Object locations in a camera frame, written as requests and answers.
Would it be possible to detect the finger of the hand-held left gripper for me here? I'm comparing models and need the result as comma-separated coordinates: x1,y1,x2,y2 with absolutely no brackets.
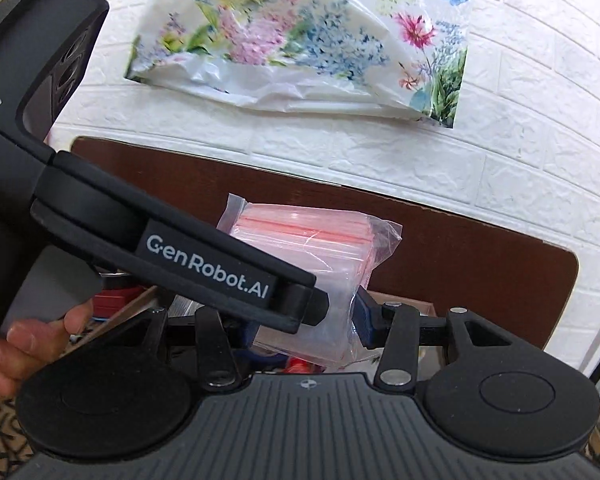
129,216,330,336

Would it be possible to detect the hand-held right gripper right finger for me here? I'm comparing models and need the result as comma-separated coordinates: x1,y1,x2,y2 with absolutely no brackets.
355,285,513,389

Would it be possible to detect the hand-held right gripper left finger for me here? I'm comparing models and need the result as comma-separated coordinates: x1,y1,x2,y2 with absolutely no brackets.
130,306,259,392

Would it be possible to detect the cardboard box with white inside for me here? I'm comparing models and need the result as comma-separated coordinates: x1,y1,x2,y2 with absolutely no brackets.
70,285,448,371

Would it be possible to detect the clear bag of zip bags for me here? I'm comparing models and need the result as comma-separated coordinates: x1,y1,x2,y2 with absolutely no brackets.
216,192,403,367

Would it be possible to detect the person's left hand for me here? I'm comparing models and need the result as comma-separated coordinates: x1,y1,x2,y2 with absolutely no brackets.
0,302,95,397

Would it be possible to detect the red packet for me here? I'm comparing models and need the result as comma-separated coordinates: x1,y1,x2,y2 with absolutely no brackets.
286,355,321,373

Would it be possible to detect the small red box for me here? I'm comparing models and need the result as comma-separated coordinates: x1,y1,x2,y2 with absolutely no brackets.
92,285,137,319

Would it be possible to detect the dark brown wooden board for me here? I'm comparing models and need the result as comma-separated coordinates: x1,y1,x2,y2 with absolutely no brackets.
72,135,580,351

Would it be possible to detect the floral plastic bag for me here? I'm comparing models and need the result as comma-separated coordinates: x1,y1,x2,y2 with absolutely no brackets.
125,0,473,128

